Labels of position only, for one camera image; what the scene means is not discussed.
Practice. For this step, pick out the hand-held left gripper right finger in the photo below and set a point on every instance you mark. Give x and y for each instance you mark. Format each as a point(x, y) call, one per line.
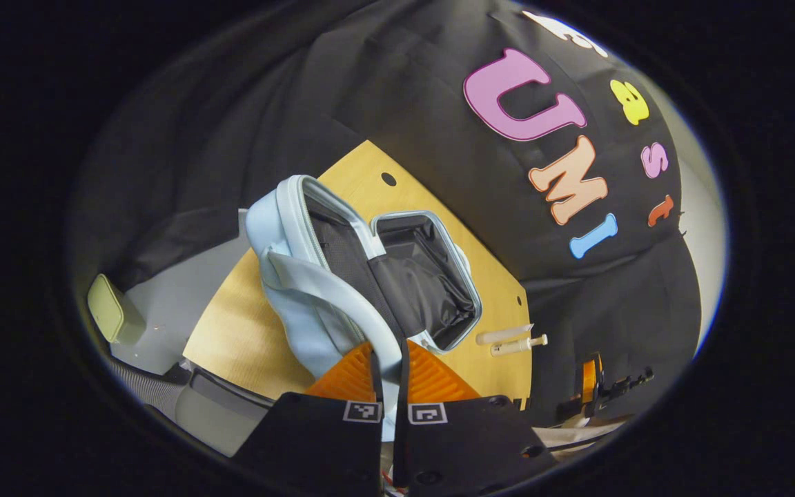
point(466, 442)

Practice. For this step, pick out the white squeeze tube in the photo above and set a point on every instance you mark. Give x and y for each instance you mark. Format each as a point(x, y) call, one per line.
point(504, 335)

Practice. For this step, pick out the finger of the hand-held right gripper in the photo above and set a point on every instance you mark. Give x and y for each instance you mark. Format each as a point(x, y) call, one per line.
point(589, 379)

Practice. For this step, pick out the black backdrop cloth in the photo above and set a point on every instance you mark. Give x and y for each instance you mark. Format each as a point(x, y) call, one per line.
point(301, 103)

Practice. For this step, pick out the light blue suitcase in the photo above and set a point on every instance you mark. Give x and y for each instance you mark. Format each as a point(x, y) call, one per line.
point(301, 331)

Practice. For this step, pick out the pale green padded object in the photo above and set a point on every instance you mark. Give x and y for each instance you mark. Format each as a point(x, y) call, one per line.
point(104, 307)

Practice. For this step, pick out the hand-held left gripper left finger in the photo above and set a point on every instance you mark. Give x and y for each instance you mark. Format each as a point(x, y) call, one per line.
point(315, 442)

